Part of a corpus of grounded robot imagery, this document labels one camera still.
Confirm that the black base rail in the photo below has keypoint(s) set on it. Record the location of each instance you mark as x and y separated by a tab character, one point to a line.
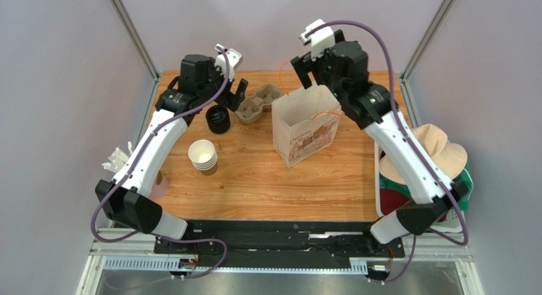
312	245

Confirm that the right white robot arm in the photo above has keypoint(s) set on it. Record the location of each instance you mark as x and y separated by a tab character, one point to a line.
433	193

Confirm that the stack of paper cups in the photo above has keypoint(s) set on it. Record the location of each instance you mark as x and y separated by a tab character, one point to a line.
204	158

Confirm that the paper takeout bag orange handles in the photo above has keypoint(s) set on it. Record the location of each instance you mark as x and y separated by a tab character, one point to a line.
304	121

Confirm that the beige bucket hat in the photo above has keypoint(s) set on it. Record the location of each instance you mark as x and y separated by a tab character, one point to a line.
451	158

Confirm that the pink cup with straws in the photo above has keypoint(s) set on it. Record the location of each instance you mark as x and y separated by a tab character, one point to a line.
119	159

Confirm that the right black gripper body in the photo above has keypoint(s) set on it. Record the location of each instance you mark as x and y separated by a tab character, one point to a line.
305	67

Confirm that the white plastic basket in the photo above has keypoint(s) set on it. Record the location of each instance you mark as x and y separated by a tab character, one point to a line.
450	224

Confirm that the aluminium frame base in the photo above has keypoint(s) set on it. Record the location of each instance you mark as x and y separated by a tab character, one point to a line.
431	253

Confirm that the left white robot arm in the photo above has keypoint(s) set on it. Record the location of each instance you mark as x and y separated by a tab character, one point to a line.
125	199

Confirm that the stack of black lids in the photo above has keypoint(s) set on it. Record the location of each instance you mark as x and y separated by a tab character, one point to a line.
218	119

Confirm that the dark red garment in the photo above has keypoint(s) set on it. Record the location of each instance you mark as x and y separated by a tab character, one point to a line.
391	200

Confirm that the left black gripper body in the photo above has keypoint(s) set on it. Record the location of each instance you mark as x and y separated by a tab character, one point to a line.
208	89

